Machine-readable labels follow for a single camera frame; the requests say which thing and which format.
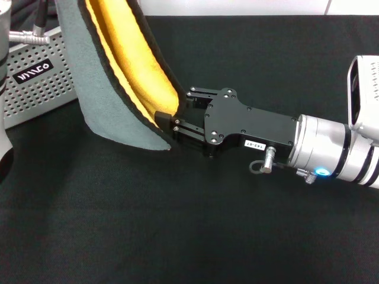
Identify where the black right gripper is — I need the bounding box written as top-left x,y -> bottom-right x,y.
154,86 -> 298,157

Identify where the grey yellow towel black trim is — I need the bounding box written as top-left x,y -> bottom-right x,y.
56,0 -> 188,152

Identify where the black tablecloth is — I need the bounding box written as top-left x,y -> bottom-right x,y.
0,14 -> 379,284

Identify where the grey perforated plastic storage box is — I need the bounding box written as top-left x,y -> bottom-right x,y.
3,26 -> 80,130

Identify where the right gripper silver plug connector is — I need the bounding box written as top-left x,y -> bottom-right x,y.
264,146 -> 278,175

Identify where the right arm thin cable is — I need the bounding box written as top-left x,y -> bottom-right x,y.
248,159 -> 300,176

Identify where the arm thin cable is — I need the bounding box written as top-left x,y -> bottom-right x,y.
31,0 -> 50,36
248,159 -> 300,176

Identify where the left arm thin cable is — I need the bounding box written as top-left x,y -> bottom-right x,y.
31,0 -> 50,36

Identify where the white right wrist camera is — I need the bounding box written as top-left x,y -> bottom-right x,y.
346,54 -> 379,146

